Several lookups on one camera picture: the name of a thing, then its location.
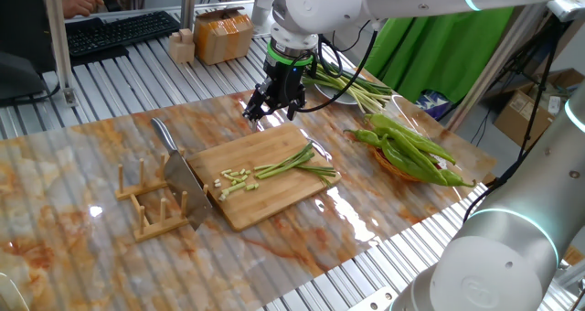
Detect marble pattern table mat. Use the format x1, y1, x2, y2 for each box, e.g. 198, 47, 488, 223
0, 66, 499, 311

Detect black cable bundle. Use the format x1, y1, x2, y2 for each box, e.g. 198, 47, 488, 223
461, 27, 563, 225

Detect white metal mounting plate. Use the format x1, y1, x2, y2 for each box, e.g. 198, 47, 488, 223
346, 285, 399, 311

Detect black computer monitor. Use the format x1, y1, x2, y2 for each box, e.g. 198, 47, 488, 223
0, 0, 59, 104

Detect white cylindrical object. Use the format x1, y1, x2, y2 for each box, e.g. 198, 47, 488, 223
250, 0, 275, 27

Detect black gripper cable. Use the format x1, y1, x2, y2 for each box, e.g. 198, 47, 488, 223
292, 20, 380, 115

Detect long cut green garlic piece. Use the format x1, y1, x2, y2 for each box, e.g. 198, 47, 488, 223
221, 181, 247, 197

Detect black computer keyboard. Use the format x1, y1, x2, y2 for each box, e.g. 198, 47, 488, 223
66, 10, 182, 59

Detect bunch of green garlic stalks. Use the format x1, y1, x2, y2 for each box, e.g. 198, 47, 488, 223
301, 61, 394, 115

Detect green cloth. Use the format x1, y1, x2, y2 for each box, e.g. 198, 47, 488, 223
363, 6, 516, 104

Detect grey metal bracket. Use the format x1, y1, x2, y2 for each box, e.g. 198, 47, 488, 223
546, 0, 585, 23

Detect uncut green garlic stalks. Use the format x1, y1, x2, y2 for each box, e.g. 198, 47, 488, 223
252, 141, 338, 188

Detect bamboo cutting board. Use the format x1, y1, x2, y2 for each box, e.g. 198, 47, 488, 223
186, 122, 343, 233

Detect person's bare hand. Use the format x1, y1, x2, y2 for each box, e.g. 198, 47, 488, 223
61, 0, 105, 19

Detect clear glass dish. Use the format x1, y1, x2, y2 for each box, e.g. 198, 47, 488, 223
299, 126, 335, 164

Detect black monitor cable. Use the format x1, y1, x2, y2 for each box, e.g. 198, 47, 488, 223
0, 82, 63, 107

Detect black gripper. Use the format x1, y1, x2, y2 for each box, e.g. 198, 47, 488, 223
241, 59, 316, 123

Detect woven wicker basket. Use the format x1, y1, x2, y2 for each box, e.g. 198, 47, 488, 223
367, 144, 443, 184

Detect blue patterned bag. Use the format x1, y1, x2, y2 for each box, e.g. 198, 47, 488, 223
413, 90, 452, 121

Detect taped cardboard box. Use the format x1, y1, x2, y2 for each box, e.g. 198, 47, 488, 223
193, 6, 255, 66

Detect wooden peg rack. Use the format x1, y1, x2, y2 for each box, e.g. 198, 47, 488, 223
113, 150, 210, 243

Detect steel cleaver knife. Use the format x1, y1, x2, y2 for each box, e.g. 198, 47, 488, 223
150, 116, 214, 232

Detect wooden block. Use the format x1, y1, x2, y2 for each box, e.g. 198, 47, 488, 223
167, 27, 197, 65

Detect aluminium frame post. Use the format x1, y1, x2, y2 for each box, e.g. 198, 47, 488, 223
39, 0, 78, 107
180, 0, 197, 31
445, 2, 549, 134

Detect open brown cardboard box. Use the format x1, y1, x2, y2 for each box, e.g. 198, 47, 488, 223
493, 68, 585, 150

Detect grey round plate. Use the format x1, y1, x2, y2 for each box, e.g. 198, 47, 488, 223
314, 80, 362, 106

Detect long green chili pepper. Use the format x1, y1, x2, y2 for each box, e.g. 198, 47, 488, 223
364, 113, 457, 166
343, 127, 384, 148
438, 167, 477, 188
374, 126, 450, 188
378, 134, 442, 185

